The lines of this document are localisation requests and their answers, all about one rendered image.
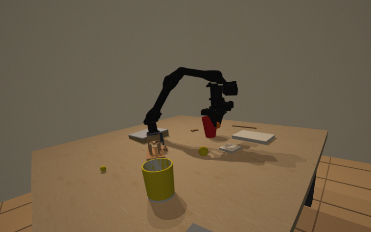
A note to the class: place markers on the yellow cylindrical cup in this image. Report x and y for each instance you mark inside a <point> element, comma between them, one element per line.
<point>158,179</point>

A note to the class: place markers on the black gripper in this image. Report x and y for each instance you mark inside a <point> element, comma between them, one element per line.
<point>214,114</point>

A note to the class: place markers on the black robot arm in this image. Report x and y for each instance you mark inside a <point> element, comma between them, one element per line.
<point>170,81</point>

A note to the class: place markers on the dark red cup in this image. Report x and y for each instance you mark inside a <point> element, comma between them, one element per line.
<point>210,130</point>

